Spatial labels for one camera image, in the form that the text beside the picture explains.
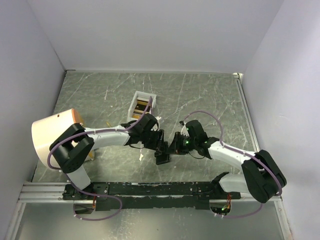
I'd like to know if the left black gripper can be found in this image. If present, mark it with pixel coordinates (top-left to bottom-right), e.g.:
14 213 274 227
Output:
141 128 166 153

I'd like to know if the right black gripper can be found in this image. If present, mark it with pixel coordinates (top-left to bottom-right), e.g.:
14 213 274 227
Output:
165 131 197 155

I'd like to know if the black leather card holder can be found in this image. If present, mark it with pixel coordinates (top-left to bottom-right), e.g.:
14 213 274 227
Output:
155 153 170 165

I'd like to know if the white card tray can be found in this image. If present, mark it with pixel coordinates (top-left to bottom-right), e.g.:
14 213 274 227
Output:
127 91 157 122

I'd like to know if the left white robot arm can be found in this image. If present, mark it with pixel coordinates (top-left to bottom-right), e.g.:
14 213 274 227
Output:
46 113 163 200

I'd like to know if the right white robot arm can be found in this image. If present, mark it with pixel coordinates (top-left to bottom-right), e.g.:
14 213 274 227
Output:
168 120 287 204

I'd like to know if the gold credit card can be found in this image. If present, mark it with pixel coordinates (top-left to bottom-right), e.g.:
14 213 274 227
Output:
131 112 143 119

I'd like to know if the black VIP credit card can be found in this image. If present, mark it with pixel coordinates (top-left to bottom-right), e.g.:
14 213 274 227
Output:
133 99 148 113

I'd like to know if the beige cylindrical lamp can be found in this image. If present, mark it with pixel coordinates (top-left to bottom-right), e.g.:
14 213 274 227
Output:
31 108 84 167

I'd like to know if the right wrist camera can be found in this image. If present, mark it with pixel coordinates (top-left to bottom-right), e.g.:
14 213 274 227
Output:
179 120 189 137

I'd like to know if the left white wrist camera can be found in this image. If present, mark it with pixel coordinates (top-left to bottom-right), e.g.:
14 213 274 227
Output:
151 116 163 131

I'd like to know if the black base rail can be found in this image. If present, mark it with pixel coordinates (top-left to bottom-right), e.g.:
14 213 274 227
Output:
62 181 241 211

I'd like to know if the right side aluminium rail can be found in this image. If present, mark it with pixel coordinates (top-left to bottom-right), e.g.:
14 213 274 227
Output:
232 72 260 151

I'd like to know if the aluminium frame rail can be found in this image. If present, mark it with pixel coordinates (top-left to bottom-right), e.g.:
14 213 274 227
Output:
18 181 283 203

